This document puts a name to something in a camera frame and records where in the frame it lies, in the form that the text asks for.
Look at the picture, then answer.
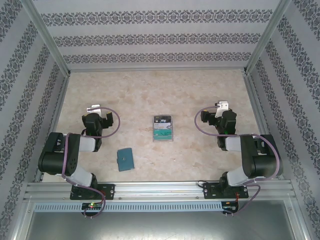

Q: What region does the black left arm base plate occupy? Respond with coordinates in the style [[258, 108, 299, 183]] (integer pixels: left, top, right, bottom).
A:
[[69, 183, 116, 201]]

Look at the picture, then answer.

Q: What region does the aluminium side rail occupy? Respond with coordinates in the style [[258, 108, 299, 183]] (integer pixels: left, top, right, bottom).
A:
[[33, 73, 72, 183], [243, 72, 285, 181]]

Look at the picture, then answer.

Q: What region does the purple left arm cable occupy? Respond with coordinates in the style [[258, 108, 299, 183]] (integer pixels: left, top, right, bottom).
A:
[[61, 106, 122, 219]]

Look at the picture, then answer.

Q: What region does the slotted grey cable duct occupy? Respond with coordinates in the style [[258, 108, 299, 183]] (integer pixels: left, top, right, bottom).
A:
[[33, 201, 224, 213]]

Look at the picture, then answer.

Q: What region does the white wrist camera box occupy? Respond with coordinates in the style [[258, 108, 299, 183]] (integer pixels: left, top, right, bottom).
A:
[[215, 100, 230, 118], [86, 104, 102, 116]]

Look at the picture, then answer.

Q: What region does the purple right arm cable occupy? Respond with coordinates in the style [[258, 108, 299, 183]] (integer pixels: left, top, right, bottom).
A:
[[194, 104, 281, 217]]

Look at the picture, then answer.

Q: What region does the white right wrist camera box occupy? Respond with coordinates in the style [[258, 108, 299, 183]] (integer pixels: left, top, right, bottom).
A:
[[215, 100, 230, 118]]

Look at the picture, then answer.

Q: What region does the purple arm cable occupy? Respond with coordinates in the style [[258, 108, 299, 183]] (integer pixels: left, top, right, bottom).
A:
[[194, 104, 281, 217], [61, 106, 122, 219]]

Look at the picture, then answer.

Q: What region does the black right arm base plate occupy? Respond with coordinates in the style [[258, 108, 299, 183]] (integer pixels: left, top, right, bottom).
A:
[[202, 182, 250, 200]]

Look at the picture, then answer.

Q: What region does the aluminium frame post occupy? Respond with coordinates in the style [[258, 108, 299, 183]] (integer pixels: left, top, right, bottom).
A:
[[242, 0, 293, 75], [21, 0, 72, 76]]

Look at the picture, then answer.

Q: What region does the green VIP card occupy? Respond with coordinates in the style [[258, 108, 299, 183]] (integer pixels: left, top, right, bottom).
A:
[[153, 129, 172, 141]]

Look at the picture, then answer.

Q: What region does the left small circuit board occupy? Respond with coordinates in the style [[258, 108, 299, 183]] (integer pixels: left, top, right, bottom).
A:
[[81, 202, 104, 211]]

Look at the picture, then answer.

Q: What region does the black VIP card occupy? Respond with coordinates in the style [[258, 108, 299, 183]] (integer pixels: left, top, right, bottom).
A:
[[153, 116, 172, 125]]

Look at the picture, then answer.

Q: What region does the grey metal panel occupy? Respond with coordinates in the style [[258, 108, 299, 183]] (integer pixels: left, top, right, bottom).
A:
[[9, 198, 311, 240]]

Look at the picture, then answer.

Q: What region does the aluminium mounting rail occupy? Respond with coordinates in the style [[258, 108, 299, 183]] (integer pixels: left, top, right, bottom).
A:
[[23, 180, 294, 201]]

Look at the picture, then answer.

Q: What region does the clear plastic card box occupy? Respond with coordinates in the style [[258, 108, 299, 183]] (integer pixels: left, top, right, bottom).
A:
[[152, 114, 174, 144]]

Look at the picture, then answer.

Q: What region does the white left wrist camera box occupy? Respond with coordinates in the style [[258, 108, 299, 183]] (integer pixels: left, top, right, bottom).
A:
[[86, 104, 102, 116]]

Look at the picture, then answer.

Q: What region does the blue card holder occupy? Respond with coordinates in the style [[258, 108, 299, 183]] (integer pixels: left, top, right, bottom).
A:
[[116, 147, 135, 172]]

